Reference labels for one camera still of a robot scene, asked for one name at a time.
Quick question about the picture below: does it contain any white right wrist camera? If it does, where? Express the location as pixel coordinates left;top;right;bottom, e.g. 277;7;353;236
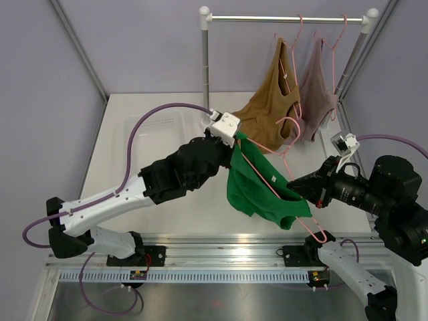
330;133;360;173

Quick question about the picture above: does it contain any pink hanger under brown top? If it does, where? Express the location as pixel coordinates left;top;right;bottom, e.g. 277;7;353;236
273;13;304;120

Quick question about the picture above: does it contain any aluminium frame post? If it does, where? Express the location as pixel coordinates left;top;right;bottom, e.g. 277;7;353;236
48;0;110;104
334;0;401;103

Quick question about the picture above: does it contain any pink wire hanger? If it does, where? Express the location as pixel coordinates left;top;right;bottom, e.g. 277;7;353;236
242;116;327;244

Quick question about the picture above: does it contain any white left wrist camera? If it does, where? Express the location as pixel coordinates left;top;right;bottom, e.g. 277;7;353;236
208;109;241;148

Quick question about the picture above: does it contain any pink hanger under mauve top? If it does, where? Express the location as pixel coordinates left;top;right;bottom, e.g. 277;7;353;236
314;14;348;124

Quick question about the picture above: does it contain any brown tank top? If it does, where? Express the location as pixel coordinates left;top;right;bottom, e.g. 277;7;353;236
234;38;300;150

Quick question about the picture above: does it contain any white perforated plastic basket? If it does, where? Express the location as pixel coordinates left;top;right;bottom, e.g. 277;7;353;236
132;110;187;152

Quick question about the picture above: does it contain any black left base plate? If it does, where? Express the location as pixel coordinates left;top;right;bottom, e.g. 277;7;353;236
106;245;167;267

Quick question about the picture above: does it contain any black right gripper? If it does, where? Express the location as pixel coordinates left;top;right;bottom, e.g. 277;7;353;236
288;154;391;214

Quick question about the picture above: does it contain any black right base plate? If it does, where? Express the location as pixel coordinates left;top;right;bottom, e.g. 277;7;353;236
276;245;326;268

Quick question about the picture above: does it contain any silver and white clothes rack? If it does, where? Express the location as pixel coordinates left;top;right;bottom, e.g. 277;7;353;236
199;5;379;108

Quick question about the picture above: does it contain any right aluminium frame post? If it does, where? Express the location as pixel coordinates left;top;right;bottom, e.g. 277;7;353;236
334;0;401;103

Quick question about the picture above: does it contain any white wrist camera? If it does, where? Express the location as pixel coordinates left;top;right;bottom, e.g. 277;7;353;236
330;133;360;173
208;109;241;148

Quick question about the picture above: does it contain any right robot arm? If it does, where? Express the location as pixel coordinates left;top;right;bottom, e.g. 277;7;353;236
287;155;427;320

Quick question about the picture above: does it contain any aluminium mounting rail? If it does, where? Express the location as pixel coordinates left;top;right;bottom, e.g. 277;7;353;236
45;233;409;274

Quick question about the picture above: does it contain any left aluminium frame post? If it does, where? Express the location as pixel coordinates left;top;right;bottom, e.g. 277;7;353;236
48;0;110;104

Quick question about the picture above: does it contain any mauve tank top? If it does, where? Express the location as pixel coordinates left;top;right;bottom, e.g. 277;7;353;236
298;37;337;142

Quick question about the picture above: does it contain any white slotted cable duct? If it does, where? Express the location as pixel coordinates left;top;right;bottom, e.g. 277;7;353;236
60;270;309;284

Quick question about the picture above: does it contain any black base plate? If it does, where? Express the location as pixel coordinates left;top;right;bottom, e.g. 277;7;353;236
106;245;167;267
276;245;326;268

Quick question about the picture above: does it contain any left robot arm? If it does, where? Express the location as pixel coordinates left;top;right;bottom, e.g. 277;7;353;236
46;132;236;267

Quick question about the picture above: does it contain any green tank top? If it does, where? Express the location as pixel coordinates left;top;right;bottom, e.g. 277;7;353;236
227;132;312;230

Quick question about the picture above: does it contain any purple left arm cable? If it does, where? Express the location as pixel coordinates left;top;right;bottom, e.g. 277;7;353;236
22;102;215;317

